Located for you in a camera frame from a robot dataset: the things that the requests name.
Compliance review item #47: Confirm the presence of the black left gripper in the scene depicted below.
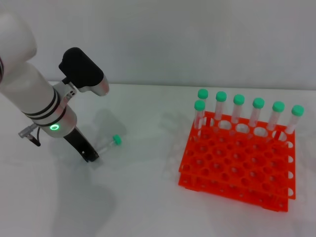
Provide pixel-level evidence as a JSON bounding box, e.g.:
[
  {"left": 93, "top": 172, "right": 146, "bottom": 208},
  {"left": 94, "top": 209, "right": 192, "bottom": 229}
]
[{"left": 63, "top": 128, "right": 100, "bottom": 163}]

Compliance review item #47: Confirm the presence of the clear test tube green cap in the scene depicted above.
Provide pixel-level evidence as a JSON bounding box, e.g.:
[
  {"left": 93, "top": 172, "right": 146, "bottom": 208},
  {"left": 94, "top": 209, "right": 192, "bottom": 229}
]
[
  {"left": 266, "top": 101, "right": 285, "bottom": 144},
  {"left": 197, "top": 88, "right": 209, "bottom": 117},
  {"left": 283, "top": 105, "right": 305, "bottom": 148},
  {"left": 212, "top": 91, "right": 228, "bottom": 134},
  {"left": 97, "top": 134, "right": 123, "bottom": 156},
  {"left": 230, "top": 94, "right": 245, "bottom": 136},
  {"left": 193, "top": 99, "right": 207, "bottom": 138},
  {"left": 247, "top": 97, "right": 265, "bottom": 140}
]

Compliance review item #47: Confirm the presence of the orange plastic test tube rack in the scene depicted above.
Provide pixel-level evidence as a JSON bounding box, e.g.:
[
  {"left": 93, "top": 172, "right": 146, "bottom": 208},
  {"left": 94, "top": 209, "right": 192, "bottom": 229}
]
[{"left": 177, "top": 110, "right": 297, "bottom": 212}]

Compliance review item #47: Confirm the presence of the black cable with metal plug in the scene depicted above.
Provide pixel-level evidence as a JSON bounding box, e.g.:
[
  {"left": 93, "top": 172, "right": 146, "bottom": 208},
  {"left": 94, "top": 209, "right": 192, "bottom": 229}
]
[{"left": 18, "top": 124, "right": 41, "bottom": 147}]

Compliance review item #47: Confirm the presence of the silver black wrist camera box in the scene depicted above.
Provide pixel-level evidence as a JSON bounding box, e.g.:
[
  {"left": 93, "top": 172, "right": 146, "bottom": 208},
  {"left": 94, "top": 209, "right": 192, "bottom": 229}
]
[{"left": 58, "top": 47, "right": 110, "bottom": 97}]

